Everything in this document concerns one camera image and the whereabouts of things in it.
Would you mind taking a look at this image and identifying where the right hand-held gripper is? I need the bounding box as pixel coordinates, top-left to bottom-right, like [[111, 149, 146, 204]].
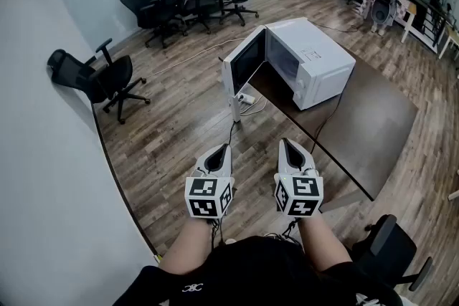
[[273, 138, 324, 217]]

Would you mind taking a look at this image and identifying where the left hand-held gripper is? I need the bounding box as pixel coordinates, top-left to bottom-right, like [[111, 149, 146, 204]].
[[184, 143, 236, 219]]

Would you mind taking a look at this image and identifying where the white microwave door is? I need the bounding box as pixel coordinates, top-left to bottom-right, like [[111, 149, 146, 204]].
[[221, 26, 268, 123]]

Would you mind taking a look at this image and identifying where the person's right forearm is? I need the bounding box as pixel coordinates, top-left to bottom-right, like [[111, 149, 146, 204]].
[[298, 214, 354, 273]]

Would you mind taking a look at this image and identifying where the person's left forearm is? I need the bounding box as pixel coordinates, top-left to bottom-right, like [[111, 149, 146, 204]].
[[158, 215, 213, 276]]

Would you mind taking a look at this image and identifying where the white microwave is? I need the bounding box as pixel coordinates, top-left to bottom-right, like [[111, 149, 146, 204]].
[[265, 17, 356, 112]]

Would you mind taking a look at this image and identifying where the person's black shirt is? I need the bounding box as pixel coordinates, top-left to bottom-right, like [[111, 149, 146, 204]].
[[113, 234, 403, 306]]

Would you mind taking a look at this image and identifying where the thin black floor cable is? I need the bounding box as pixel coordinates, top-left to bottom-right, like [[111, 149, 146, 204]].
[[227, 120, 240, 148]]

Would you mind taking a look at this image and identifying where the black microwave power cable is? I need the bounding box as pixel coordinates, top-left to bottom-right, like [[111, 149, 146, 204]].
[[309, 92, 344, 156]]

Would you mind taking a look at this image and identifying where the coiled white cable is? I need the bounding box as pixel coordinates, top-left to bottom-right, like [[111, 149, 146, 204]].
[[239, 95, 269, 117]]

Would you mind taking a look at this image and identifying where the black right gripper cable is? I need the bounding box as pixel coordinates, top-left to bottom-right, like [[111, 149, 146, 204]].
[[281, 216, 303, 239]]

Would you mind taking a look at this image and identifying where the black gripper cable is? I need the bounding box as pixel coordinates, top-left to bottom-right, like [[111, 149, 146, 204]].
[[281, 216, 303, 239], [208, 217, 226, 246]]

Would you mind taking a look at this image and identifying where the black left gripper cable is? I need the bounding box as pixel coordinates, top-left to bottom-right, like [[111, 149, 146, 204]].
[[208, 217, 226, 246]]

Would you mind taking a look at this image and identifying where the long white floor cable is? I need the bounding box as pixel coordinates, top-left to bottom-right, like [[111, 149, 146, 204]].
[[153, 37, 249, 77]]

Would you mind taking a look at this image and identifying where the white frame table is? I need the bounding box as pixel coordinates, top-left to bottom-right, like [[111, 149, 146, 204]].
[[397, 0, 459, 60]]

